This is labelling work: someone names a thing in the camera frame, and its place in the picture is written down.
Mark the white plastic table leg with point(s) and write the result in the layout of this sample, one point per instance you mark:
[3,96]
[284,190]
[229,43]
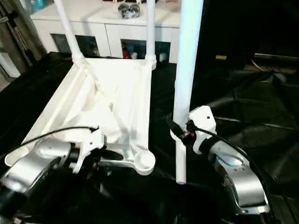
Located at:
[70,32]
[150,32]
[187,60]
[181,163]

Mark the white plastic table top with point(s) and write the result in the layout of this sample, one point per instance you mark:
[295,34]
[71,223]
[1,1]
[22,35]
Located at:
[117,93]

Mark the black plastic mat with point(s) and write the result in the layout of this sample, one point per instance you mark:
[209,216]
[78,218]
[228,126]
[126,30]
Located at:
[252,112]

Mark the small yellow label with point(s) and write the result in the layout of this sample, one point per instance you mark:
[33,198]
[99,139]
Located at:
[221,57]

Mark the black flat device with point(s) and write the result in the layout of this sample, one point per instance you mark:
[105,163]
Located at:
[275,58]

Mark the black tall cabinet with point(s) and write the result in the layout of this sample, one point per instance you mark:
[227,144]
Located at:
[243,25]

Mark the grey bundle on cabinet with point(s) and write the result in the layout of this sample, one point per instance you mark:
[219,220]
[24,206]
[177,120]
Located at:
[129,9]

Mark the white cabinet with glass doors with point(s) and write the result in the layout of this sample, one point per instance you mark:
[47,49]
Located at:
[103,21]

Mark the grey curtain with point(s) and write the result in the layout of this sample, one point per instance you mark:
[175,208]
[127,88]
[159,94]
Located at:
[18,28]

